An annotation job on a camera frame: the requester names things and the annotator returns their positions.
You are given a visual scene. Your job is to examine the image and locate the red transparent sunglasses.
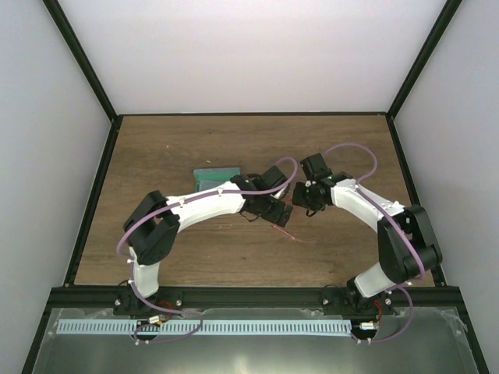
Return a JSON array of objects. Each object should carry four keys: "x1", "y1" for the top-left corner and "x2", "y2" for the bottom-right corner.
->
[{"x1": 272, "y1": 196, "x2": 317, "y2": 245}]

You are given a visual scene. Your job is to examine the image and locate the blue green glasses case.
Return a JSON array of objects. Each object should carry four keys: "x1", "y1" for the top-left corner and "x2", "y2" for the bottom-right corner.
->
[{"x1": 193, "y1": 167, "x2": 241, "y2": 192}]

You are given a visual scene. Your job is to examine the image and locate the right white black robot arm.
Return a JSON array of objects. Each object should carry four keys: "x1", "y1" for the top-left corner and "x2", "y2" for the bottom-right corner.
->
[{"x1": 292, "y1": 153, "x2": 443, "y2": 314}]

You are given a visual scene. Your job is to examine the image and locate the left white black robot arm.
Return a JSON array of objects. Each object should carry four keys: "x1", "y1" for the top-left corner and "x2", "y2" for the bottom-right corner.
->
[{"x1": 118, "y1": 165, "x2": 293, "y2": 315}]

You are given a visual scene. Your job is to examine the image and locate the clear plastic sheet cover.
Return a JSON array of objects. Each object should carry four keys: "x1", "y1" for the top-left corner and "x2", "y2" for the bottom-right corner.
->
[{"x1": 33, "y1": 308, "x2": 477, "y2": 373}]

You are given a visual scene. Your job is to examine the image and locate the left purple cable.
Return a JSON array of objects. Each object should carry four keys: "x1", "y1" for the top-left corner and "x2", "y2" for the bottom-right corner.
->
[{"x1": 116, "y1": 156, "x2": 301, "y2": 347}]

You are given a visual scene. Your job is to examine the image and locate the purple cable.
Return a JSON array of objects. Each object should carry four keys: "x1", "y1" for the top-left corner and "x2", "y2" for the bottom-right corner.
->
[
  {"x1": 323, "y1": 143, "x2": 428, "y2": 344},
  {"x1": 116, "y1": 156, "x2": 301, "y2": 347}
]

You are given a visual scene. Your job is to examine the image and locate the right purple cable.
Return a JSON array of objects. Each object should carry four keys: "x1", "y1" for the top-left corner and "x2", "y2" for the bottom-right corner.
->
[{"x1": 323, "y1": 143, "x2": 428, "y2": 344}]

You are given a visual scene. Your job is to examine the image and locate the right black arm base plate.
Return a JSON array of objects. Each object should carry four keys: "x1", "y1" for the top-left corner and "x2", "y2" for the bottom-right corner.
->
[{"x1": 319, "y1": 284, "x2": 391, "y2": 318}]

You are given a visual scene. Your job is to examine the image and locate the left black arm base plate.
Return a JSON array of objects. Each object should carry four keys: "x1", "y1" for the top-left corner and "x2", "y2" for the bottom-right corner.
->
[{"x1": 113, "y1": 286, "x2": 180, "y2": 317}]

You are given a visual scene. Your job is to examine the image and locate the black aluminium frame rail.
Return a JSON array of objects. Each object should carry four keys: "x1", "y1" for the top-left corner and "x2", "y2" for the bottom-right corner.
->
[{"x1": 47, "y1": 286, "x2": 463, "y2": 309}]

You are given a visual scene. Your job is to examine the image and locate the light blue slotted cable duct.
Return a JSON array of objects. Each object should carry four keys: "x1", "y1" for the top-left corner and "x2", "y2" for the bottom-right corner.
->
[{"x1": 56, "y1": 319, "x2": 352, "y2": 337}]

